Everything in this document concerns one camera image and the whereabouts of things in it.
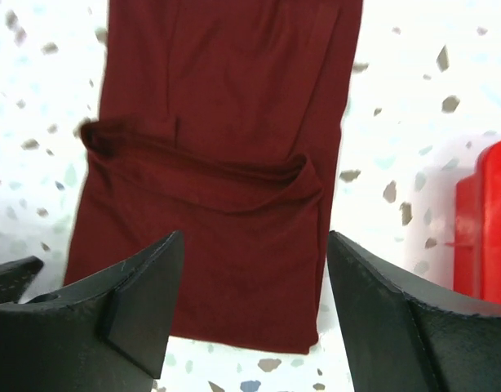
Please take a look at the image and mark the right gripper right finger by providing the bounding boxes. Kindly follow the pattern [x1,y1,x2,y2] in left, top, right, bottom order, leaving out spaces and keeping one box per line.
[327,231,501,392]

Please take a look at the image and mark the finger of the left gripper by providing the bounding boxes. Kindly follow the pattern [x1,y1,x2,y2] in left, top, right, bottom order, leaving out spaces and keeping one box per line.
[0,256,44,304]

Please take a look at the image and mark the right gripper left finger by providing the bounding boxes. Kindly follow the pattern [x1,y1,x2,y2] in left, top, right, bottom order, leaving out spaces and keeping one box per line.
[0,232,184,392]

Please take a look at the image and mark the maroon t shirt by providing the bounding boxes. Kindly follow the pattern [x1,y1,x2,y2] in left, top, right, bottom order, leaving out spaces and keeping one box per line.
[64,1,362,354]

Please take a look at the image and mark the red plastic bin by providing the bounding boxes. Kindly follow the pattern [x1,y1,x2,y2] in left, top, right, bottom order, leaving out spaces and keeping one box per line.
[451,141,501,305]

